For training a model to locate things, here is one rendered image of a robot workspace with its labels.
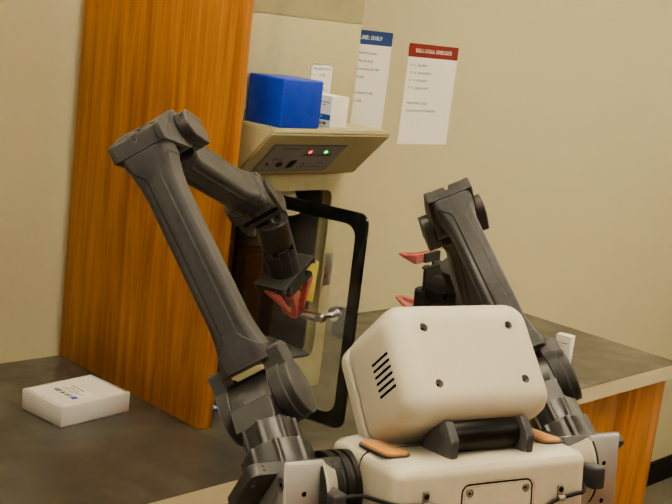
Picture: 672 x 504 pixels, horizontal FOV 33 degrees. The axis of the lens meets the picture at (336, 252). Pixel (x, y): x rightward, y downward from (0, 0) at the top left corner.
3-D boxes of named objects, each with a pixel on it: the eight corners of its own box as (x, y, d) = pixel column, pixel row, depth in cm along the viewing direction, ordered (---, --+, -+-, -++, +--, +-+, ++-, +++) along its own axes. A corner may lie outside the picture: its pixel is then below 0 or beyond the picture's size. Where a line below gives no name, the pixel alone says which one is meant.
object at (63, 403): (20, 408, 210) (22, 388, 209) (89, 393, 223) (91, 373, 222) (60, 428, 203) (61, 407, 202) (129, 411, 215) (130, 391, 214)
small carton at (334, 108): (310, 123, 220) (313, 93, 219) (326, 124, 224) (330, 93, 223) (329, 127, 217) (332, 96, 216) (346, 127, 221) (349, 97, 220)
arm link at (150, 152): (83, 129, 142) (150, 91, 140) (124, 143, 155) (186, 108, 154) (236, 452, 137) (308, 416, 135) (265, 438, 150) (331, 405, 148)
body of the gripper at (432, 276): (440, 259, 233) (468, 269, 228) (436, 305, 236) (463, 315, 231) (419, 265, 229) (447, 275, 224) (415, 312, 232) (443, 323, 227)
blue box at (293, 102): (244, 120, 212) (249, 72, 210) (283, 121, 219) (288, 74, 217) (279, 128, 205) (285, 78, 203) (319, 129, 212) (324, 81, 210)
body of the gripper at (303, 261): (255, 291, 196) (245, 257, 192) (287, 258, 202) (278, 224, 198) (285, 298, 192) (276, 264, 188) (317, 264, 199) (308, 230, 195)
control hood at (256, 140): (225, 172, 212) (230, 119, 210) (345, 170, 235) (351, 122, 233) (265, 183, 205) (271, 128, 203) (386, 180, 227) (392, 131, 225)
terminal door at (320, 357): (215, 385, 221) (235, 183, 213) (343, 430, 205) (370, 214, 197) (212, 385, 220) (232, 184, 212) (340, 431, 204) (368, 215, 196)
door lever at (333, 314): (297, 311, 207) (298, 298, 206) (339, 322, 202) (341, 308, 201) (279, 316, 202) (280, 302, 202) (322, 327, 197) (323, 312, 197)
